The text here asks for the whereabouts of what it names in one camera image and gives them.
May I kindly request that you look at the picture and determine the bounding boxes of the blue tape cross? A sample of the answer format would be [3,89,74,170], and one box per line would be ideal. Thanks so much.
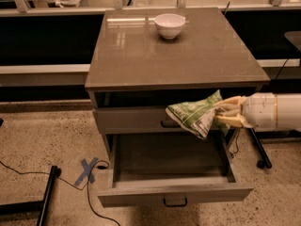
[74,157,98,186]

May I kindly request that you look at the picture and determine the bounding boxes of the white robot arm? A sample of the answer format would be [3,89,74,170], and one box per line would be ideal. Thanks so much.
[214,93,301,131]

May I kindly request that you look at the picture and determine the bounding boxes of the closed grey top drawer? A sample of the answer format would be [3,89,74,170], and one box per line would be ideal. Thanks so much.
[93,106,182,135]

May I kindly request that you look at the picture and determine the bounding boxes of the white ceramic bowl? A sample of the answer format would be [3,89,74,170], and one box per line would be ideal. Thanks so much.
[154,13,185,40]

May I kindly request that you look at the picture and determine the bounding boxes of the green jalapeno chip bag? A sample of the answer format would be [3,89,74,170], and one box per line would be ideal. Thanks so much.
[166,89,230,139]

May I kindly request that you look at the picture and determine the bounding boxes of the black stand leg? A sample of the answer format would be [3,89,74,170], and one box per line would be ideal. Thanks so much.
[247,128,272,169]
[0,166,61,226]

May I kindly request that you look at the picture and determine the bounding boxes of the black stand leg right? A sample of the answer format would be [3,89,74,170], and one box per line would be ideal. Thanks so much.
[247,128,272,169]

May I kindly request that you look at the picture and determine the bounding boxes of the open grey middle drawer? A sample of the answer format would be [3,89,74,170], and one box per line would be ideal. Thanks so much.
[99,131,253,207]

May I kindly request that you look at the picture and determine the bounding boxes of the black floor cable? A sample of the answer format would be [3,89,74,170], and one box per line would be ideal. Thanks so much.
[0,159,121,226]

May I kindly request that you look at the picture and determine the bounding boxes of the grey drawer cabinet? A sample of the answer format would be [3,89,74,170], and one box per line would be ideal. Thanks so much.
[86,8,269,150]

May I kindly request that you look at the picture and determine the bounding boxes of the black stand leg left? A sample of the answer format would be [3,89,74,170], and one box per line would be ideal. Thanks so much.
[0,166,61,226]

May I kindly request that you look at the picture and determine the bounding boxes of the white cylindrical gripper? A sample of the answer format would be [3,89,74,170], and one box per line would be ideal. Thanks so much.
[214,93,277,131]

